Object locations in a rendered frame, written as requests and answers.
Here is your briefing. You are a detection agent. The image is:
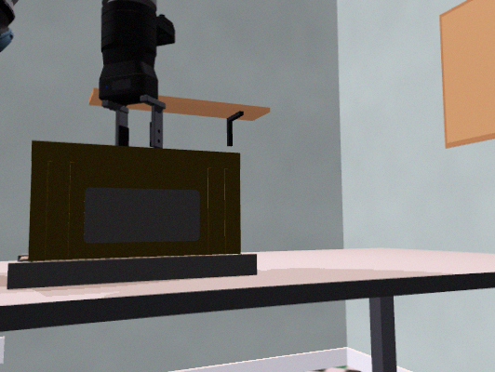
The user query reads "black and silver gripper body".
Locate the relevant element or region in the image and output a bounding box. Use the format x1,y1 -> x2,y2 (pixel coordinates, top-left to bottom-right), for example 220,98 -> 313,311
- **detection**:
99,0 -> 175,106

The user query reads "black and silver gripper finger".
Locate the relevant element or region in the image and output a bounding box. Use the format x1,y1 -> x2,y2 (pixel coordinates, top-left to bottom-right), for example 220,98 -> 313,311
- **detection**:
140,95 -> 166,148
101,100 -> 129,146

